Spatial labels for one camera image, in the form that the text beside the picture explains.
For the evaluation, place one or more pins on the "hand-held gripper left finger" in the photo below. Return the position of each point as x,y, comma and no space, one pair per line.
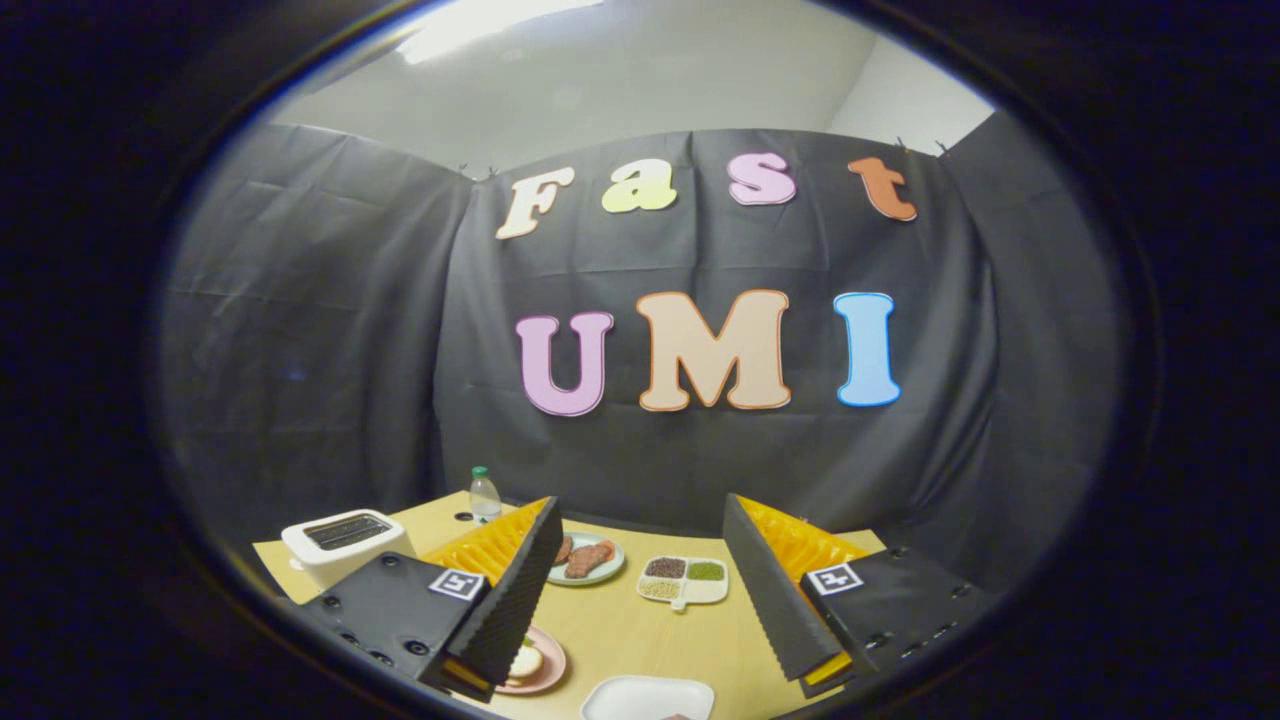
515,600

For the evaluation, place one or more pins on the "white plate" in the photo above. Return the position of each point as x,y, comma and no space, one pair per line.
645,698

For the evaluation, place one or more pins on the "brown meat patty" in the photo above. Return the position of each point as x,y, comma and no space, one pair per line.
562,550
590,560

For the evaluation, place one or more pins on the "pink plate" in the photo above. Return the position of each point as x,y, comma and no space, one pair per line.
555,665

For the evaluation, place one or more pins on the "clear plastic water bottle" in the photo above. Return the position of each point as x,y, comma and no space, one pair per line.
485,500

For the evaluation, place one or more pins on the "pale green plate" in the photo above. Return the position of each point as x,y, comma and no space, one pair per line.
612,570

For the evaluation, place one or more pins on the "plain bread slice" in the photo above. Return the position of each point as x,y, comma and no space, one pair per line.
525,663

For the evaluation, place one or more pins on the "white toaster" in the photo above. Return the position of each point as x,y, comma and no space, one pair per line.
320,560

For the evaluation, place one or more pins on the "black backdrop cloth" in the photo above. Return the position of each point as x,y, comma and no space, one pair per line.
700,250

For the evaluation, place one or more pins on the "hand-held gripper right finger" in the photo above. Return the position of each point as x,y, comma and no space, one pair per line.
765,600

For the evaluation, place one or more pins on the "white divided grain dish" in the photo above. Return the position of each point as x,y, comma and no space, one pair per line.
685,585

